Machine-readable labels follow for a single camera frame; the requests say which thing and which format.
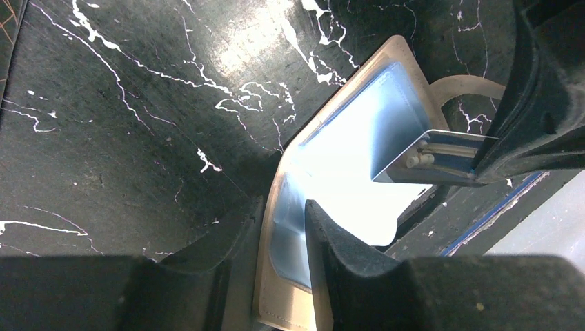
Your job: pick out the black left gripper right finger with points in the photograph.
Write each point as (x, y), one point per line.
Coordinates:
(356, 287)

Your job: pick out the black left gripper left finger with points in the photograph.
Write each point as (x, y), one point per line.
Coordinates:
(207, 285)

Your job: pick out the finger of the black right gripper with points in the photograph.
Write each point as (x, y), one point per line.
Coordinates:
(539, 124)

